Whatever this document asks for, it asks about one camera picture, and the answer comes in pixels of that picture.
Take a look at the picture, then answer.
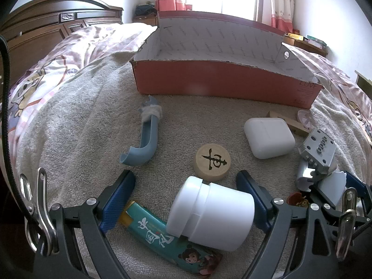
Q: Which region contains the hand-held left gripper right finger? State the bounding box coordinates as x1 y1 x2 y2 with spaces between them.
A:
236 170 343 279

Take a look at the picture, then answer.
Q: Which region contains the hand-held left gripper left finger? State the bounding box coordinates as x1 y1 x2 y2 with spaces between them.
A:
35 169 137 279

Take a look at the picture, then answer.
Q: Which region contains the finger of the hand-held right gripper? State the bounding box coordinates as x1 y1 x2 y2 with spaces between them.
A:
342 171 372 207
308 166 372 228

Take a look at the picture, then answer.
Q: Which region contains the small red figure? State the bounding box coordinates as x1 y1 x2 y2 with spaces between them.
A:
287 191 310 208

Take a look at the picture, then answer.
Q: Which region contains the white plastic jar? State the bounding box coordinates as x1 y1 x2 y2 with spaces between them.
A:
166 176 256 252

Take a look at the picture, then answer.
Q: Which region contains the grey white plug adapter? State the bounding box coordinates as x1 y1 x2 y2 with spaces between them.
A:
296 128 347 207

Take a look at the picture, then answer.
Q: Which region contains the round wooden chess piece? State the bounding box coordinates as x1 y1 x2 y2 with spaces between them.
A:
193 144 232 181

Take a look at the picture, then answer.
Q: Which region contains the white earbuds case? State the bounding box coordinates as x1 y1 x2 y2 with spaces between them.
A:
243 117 296 160

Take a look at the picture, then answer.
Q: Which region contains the blue curved plastic piece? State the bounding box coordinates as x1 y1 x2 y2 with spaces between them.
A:
120 95 162 167

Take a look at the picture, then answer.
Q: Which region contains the pink moon-shaped piece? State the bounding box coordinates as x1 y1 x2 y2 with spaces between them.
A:
297 110 316 130

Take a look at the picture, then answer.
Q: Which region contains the notched wooden block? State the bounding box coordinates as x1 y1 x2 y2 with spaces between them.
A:
267 110 310 136

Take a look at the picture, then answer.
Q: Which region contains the red cardboard box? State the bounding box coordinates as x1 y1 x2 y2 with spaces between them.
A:
129 10 324 110

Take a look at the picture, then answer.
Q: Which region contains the metal spring clip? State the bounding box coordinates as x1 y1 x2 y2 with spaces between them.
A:
19 167 59 254
335 187 359 260

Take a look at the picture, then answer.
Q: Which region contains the beige towel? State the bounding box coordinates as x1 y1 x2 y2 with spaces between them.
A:
14 49 372 279

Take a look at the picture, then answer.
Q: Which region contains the stack of books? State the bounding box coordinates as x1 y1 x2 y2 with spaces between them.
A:
286 32 327 50

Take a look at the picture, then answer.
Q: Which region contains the pink printed blanket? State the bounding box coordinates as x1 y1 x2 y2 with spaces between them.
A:
7 23 372 152

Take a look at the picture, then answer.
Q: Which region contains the dark wooden headboard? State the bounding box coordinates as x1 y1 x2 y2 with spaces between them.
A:
0 0 124 73

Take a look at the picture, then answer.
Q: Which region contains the dark clothing pile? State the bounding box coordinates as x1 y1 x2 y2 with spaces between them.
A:
135 2 159 17

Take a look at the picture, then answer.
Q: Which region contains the black braided cable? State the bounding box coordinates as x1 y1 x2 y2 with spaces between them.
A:
0 34 34 234

